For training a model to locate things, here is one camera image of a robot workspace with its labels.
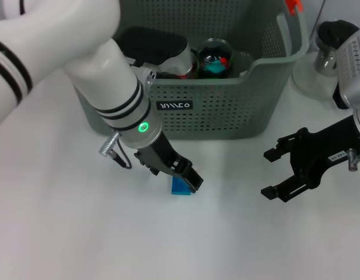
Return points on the blue square toy plate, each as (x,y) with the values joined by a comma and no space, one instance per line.
(178,189)

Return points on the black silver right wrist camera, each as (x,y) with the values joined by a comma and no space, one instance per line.
(350,64)

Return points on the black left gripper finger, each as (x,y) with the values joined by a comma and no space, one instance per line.
(191,179)

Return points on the thin dark wall strip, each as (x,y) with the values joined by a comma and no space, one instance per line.
(319,14)

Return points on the silver right wrist stub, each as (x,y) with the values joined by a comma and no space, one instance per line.
(354,159)

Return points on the grey perforated storage bin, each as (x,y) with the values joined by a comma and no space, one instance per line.
(226,116)

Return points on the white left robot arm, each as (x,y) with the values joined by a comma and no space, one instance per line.
(66,43)

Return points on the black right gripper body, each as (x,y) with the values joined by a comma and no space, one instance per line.
(314,154)

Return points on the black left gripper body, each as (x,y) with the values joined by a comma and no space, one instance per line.
(162,160)

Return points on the small red toy brick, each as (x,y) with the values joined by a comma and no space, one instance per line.
(224,60)

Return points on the glass teacup black holder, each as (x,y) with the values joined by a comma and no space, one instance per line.
(231,58)
(210,54)
(195,68)

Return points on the cyan square toy plate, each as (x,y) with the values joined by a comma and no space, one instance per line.
(214,67)

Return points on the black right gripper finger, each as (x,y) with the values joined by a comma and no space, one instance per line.
(281,148)
(287,191)

